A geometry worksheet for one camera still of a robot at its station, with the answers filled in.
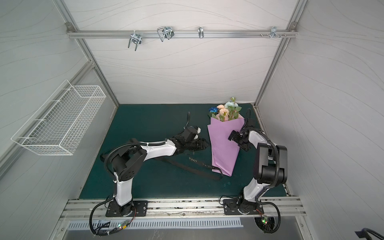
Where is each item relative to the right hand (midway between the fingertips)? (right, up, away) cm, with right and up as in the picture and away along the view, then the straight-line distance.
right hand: (237, 138), depth 95 cm
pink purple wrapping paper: (-9, -8, -2) cm, 12 cm away
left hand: (-18, -2, -7) cm, 20 cm away
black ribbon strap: (-14, -21, -10) cm, 28 cm away
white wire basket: (-91, +9, -27) cm, 96 cm away
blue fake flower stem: (-14, +18, +16) cm, 28 cm away
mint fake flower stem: (+1, +20, +15) cm, 25 cm away
